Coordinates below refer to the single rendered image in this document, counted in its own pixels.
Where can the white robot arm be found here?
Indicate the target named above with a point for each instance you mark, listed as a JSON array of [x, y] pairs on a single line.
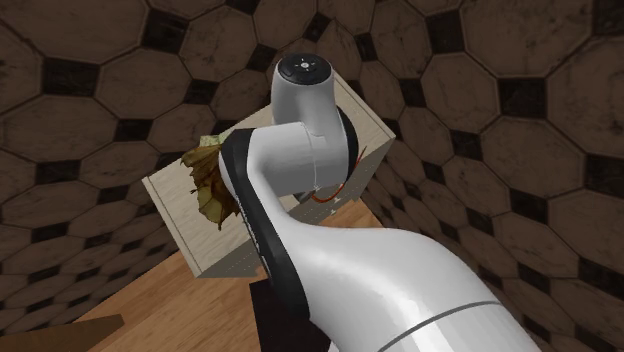
[[390, 292]]

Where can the wilted green leafy vegetable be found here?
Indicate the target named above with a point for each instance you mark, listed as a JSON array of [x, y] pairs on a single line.
[[209, 178]]

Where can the pale wooden cabinet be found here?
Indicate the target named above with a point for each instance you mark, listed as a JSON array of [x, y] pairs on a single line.
[[180, 214]]

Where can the black robot stand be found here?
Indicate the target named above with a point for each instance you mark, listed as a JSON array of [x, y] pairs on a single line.
[[279, 331]]

